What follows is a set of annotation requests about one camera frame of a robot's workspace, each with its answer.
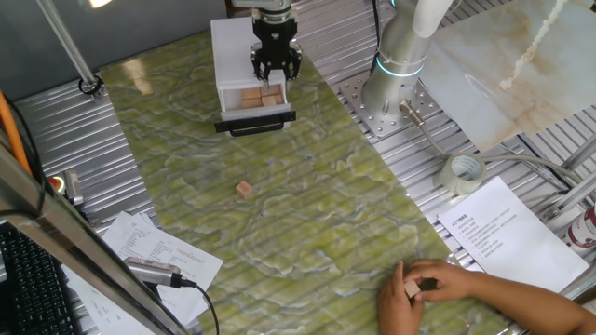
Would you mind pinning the green marble pattern mat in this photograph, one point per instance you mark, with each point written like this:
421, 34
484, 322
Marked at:
302, 209

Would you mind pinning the aluminium pole with base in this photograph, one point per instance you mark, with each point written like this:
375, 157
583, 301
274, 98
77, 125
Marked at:
70, 44

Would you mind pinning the red and white can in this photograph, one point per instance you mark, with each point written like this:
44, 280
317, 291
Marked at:
584, 230

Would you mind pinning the clear tape roll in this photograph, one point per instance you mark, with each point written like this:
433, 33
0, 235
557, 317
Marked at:
449, 179

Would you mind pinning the person's left hand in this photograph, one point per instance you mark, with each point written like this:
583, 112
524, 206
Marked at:
398, 314

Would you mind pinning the beige marble board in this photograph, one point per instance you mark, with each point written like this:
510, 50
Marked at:
512, 70

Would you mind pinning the aluminium frame bar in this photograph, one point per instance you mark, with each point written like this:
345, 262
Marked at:
579, 288
572, 195
70, 232
579, 153

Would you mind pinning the person's right hand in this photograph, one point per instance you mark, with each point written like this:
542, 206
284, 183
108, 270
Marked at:
447, 281

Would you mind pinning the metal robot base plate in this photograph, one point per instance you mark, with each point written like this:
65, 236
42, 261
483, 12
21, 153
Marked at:
358, 107

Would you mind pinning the printed paper sheet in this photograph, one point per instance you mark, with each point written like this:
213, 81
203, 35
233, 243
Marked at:
177, 260
98, 307

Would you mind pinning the white instruction sheet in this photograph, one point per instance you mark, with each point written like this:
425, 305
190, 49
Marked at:
512, 242

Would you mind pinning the black keyboard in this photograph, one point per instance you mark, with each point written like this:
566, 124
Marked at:
32, 288

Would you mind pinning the emergency stop button box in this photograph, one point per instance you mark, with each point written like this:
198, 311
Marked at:
72, 186

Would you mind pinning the white drawer cabinet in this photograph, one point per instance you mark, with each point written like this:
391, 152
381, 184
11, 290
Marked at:
233, 53

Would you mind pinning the person's right forearm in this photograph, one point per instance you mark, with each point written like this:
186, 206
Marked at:
526, 309

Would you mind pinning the grey wrist mount block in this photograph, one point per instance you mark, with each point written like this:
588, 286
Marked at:
242, 3

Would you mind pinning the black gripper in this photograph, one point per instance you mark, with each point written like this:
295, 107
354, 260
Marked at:
274, 37

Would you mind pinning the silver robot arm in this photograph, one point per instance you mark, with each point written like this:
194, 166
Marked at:
400, 70

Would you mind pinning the silver finned camera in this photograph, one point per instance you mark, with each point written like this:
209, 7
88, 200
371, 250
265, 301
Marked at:
149, 271

